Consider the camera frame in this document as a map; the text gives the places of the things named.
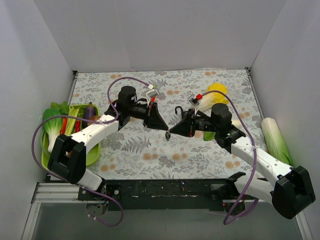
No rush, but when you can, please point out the black padlock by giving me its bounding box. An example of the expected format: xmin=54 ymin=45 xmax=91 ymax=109
xmin=174 ymin=106 xmax=186 ymax=119

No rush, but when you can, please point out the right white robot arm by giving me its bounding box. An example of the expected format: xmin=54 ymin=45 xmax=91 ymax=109
xmin=165 ymin=103 xmax=316 ymax=219

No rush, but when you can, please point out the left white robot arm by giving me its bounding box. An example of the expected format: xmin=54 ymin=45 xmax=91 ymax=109
xmin=47 ymin=86 xmax=168 ymax=200

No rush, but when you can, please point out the white radish toy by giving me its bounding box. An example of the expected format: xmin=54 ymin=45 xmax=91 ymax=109
xmin=202 ymin=119 xmax=242 ymax=142

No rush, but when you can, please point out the yellow napa cabbage toy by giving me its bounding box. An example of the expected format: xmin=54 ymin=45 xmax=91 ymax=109
xmin=198 ymin=82 xmax=229 ymax=112

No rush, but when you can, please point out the floral tablecloth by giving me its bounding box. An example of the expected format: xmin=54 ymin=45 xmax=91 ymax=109
xmin=70 ymin=69 xmax=267 ymax=180

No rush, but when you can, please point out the purple eggplant toy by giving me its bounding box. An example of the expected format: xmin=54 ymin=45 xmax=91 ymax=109
xmin=82 ymin=102 xmax=96 ymax=120

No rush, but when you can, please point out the red chili pepper toy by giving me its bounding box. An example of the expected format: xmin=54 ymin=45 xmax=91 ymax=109
xmin=74 ymin=120 xmax=82 ymax=133

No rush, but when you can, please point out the green plastic tray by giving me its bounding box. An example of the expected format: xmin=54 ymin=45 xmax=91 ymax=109
xmin=40 ymin=104 xmax=101 ymax=170

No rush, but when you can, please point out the celery stalk toy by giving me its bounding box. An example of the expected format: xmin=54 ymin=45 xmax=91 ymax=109
xmin=64 ymin=104 xmax=85 ymax=133

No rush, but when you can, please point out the green leafy lettuce toy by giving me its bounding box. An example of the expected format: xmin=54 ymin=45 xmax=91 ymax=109
xmin=50 ymin=101 xmax=70 ymax=116

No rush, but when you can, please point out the large green napa cabbage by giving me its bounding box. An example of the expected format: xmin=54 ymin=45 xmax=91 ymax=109
xmin=261 ymin=117 xmax=293 ymax=166

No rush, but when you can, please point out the bok choy toy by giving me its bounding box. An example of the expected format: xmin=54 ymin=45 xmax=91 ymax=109
xmin=42 ymin=108 xmax=63 ymax=153

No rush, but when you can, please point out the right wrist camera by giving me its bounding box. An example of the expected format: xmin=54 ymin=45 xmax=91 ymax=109
xmin=188 ymin=94 xmax=203 ymax=115

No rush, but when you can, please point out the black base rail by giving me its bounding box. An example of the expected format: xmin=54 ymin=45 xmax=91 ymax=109
xmin=77 ymin=178 xmax=261 ymax=213

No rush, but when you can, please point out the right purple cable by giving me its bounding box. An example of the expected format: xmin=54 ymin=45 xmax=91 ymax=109
xmin=197 ymin=91 xmax=260 ymax=225

